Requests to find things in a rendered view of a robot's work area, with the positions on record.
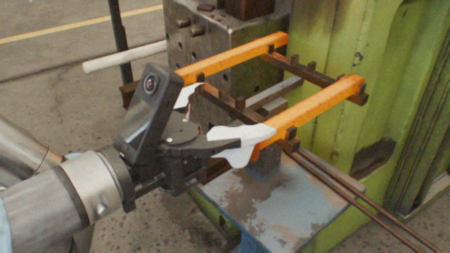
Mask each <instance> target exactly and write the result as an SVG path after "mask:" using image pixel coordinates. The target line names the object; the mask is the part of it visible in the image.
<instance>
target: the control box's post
mask: <svg viewBox="0 0 450 253"><path fill-rule="evenodd" d="M108 6H109V10H110V17H111V21H112V29H113V33H114V37H115V44H116V48H117V52H118V53H120V52H125V51H126V50H127V49H126V45H125V37H124V32H123V24H122V19H121V12H120V7H119V0H108ZM120 67H121V74H122V78H123V85H126V84H129V83H132V78H131V74H130V69H129V63H128V62H127V63H124V64H120Z"/></svg>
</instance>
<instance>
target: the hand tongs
mask: <svg viewBox="0 0 450 253"><path fill-rule="evenodd" d="M282 151H284V152H285V153H286V154H288V156H290V157H291V158H292V160H294V161H295V162H298V164H300V165H301V166H302V167H304V168H305V169H306V170H307V171H308V172H310V173H312V174H313V175H314V176H316V178H318V179H319V180H321V181H322V182H324V183H325V184H327V186H328V187H330V188H331V189H332V190H334V191H335V192H336V193H338V194H340V195H341V196H342V197H344V198H345V200H346V201H348V202H349V203H351V204H352V205H354V206H355V207H357V208H358V209H359V210H360V211H362V212H363V213H364V214H365V215H366V216H368V217H369V218H371V219H372V220H374V221H375V222H376V223H377V224H379V225H380V226H381V227H383V228H384V229H386V231H387V232H389V233H390V234H392V235H393V236H394V237H395V238H397V239H398V240H400V241H401V242H403V243H404V244H406V245H407V246H408V247H409V248H410V249H411V250H412V251H414V252H415V253H425V252H424V251H422V250H421V249H420V248H419V247H418V246H416V245H415V244H413V243H412V242H411V241H410V240H408V239H407V238H405V237H404V236H403V235H402V234H399V233H398V232H397V231H396V230H395V229H394V228H392V227H391V226H389V225H388V224H387V223H386V222H383V221H382V220H381V219H380V218H378V217H377V216H375V214H373V213H372V212H371V211H370V210H368V209H366V208H365V207H364V206H362V205H361V204H360V203H358V202H357V201H356V200H355V199H354V198H352V197H350V196H349V195H348V194H346V193H345V192H344V191H342V190H341V189H340V188H338V187H336V186H335V185H334V184H333V183H332V182H331V181H329V180H328V179H326V178H325V177H323V176H322V175H320V174H319V173H318V172H317V171H316V170H315V169H314V168H312V167H311V166H308V164H306V163H305V162H303V161H302V160H300V158H298V156H296V155H294V154H293V153H292V154H291V153H290V152H288V151H287V150H285V149H283V148H282ZM297 152H298V153H299V154H301V155H303V156H304V158H306V159H307V160H308V161H311V162H312V163H313V164H314V165H316V166H317V167H319V168H320V169H321V170H322V171H324V172H325V173H327V174H328V175H329V176H330V177H332V178H333V179H335V180H336V181H338V182H340V183H341V184H342V185H343V186H344V187H345V188H347V189H348V190H350V191H351V192H353V193H355V194H356V195H357V196H358V197H360V198H361V199H363V201H365V202H366V203H368V204H369V205H371V206H372V207H373V208H374V209H376V210H377V211H379V212H380V213H381V214H383V215H384V216H385V217H387V218H388V219H389V220H390V221H392V222H394V223H395V224H396V225H397V226H399V227H401V228H402V229H403V230H405V231H406V232H407V233H408V234H410V235H411V236H412V237H413V238H415V239H416V240H418V241H420V242H421V243H422V244H424V245H425V246H426V247H428V248H429V249H431V251H432V252H434V253H444V252H443V251H442V250H441V249H440V248H438V247H437V246H436V245H434V244H432V243H430V242H429V241H428V240H426V239H425V238H424V237H422V236H421V235H420V234H418V232H415V231H414V230H413V229H412V228H410V227H408V226H407V225H406V224H404V223H403V222H402V221H400V220H398V219H397V218H395V216H394V215H392V214H391V213H390V212H388V211H386V210H385V209H384V208H382V207H380V206H379V205H378V204H376V203H375V202H373V200H372V199H370V198H369V197H368V196H365V195H364V194H363V193H361V192H360V191H358V190H357V189H356V188H355V187H353V186H351V185H350V184H349V183H348V182H346V181H345V180H343V179H342V178H341V177H339V176H338V175H336V174H335V173H333V172H331V170H330V169H328V168H327V167H326V166H324V165H322V164H321V163H319V162H318V161H316V160H315V159H314V158H313V157H312V156H311V155H308V154H307V153H306V152H304V151H303V150H301V149H298V150H297Z"/></svg>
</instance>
